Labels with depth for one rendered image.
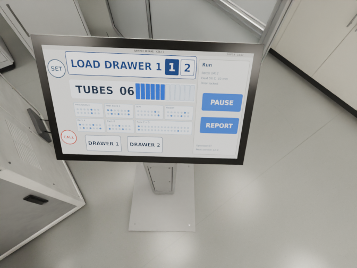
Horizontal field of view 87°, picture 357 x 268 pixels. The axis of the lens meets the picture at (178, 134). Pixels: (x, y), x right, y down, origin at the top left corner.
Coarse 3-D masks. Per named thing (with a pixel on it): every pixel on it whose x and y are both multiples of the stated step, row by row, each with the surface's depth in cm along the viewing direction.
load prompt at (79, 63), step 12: (72, 60) 43; (84, 60) 43; (96, 60) 43; (108, 60) 43; (120, 60) 43; (132, 60) 43; (144, 60) 43; (156, 60) 43; (168, 60) 43; (180, 60) 43; (192, 60) 43; (72, 72) 44; (84, 72) 44; (96, 72) 44; (108, 72) 44; (120, 72) 44; (132, 72) 44; (144, 72) 44; (156, 72) 44; (168, 72) 44; (180, 72) 44; (192, 72) 44
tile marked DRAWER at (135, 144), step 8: (128, 136) 50; (136, 136) 50; (144, 136) 50; (128, 144) 51; (136, 144) 51; (144, 144) 51; (152, 144) 51; (160, 144) 51; (136, 152) 51; (144, 152) 51; (152, 152) 51; (160, 152) 51
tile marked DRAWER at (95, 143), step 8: (88, 136) 50; (96, 136) 50; (104, 136) 50; (112, 136) 50; (120, 136) 50; (88, 144) 50; (96, 144) 50; (104, 144) 50; (112, 144) 50; (120, 144) 51
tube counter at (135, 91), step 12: (120, 84) 45; (132, 84) 45; (144, 84) 45; (156, 84) 45; (168, 84) 45; (180, 84) 45; (192, 84) 45; (120, 96) 46; (132, 96) 46; (144, 96) 46; (156, 96) 46; (168, 96) 46; (180, 96) 46; (192, 96) 46
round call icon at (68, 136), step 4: (60, 132) 49; (64, 132) 49; (68, 132) 49; (72, 132) 49; (60, 136) 50; (64, 136) 50; (68, 136) 50; (72, 136) 50; (76, 136) 50; (64, 140) 50; (68, 140) 50; (72, 140) 50; (76, 140) 50; (64, 144) 50; (68, 144) 50; (72, 144) 50; (76, 144) 50
